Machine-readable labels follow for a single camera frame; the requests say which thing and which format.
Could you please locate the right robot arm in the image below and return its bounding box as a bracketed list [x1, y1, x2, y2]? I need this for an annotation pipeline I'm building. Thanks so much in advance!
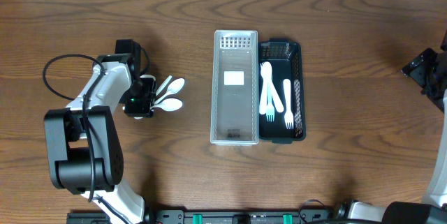
[323, 38, 446, 224]

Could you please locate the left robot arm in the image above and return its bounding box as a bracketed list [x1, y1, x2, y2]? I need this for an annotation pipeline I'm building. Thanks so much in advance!
[44, 39, 157, 223]

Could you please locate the white spoon handle up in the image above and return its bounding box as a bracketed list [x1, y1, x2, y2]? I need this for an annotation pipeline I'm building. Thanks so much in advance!
[129, 75, 173, 119]

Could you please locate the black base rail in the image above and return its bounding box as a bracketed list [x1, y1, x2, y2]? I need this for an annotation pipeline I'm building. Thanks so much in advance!
[66, 209, 336, 224]

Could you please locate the black plastic basket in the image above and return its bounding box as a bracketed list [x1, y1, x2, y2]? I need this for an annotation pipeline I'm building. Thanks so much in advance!
[258, 38, 307, 144]

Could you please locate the white spoon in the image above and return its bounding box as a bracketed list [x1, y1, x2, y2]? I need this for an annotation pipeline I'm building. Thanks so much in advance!
[152, 98, 183, 112]
[140, 74, 156, 80]
[154, 78, 185, 104]
[259, 61, 272, 114]

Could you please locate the clear plastic basket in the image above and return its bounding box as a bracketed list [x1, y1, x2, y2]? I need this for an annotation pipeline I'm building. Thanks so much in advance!
[210, 30, 259, 146]

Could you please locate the white fork short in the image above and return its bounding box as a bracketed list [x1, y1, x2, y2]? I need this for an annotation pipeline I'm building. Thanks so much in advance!
[283, 79, 294, 130]

